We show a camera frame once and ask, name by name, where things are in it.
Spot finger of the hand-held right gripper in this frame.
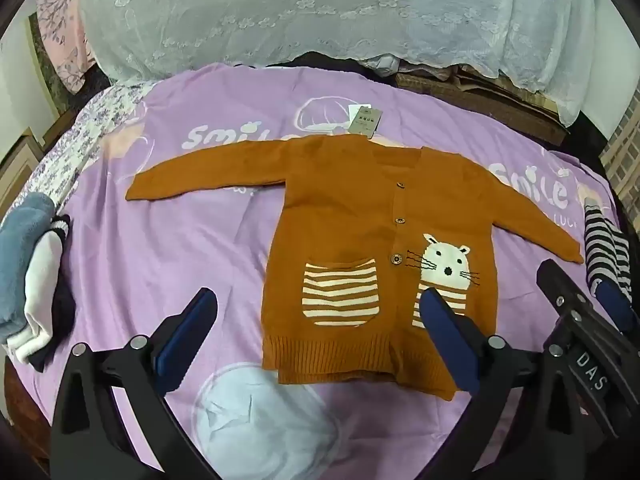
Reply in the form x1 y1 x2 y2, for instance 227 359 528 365
595 280 639 334
537 258 626 352

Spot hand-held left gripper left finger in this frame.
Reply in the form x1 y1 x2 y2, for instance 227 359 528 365
50 287 218 480

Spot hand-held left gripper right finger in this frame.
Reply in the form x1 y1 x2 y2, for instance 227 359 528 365
417 287 586 480

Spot orange knit cat cardigan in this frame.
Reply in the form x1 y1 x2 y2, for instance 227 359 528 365
125 135 586 402

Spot black white striped garment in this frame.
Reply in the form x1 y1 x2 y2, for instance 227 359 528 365
582 197 633 306

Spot purple printed blanket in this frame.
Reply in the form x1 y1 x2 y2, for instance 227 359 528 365
0 62 626 480

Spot dark navy garment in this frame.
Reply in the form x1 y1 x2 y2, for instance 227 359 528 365
27 215 77 373

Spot white folded garment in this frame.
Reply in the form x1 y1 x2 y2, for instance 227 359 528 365
7 230 63 363

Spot blue fleece garment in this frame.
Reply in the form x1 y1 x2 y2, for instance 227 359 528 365
0 192 58 346

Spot brown woven mat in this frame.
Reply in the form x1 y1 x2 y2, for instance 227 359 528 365
395 62 571 146

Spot purple floral bed sheet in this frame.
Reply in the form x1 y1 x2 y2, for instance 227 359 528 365
30 80 161 211

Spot paper hang tag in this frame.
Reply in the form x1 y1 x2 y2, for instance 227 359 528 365
347 105 383 139

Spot wooden furniture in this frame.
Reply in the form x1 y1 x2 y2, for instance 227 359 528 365
0 127 43 211

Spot pink floral cloth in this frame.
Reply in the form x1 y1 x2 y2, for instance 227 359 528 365
30 0 98 93

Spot white lace cover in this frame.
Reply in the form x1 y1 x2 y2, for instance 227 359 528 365
75 0 598 128

